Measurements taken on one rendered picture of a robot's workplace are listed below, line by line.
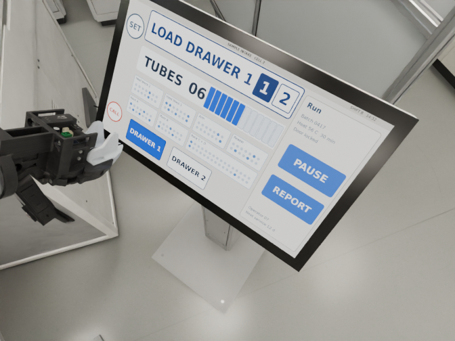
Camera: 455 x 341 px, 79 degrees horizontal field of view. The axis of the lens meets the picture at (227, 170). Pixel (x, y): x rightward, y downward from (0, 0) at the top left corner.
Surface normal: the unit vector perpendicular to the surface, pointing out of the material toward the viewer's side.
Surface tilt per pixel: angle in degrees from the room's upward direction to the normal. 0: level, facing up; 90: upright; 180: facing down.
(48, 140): 91
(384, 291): 0
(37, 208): 89
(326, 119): 50
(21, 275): 0
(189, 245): 3
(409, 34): 90
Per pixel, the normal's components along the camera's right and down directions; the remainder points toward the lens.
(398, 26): -0.94, 0.29
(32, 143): 0.82, 0.54
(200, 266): 0.01, -0.40
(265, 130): -0.41, 0.27
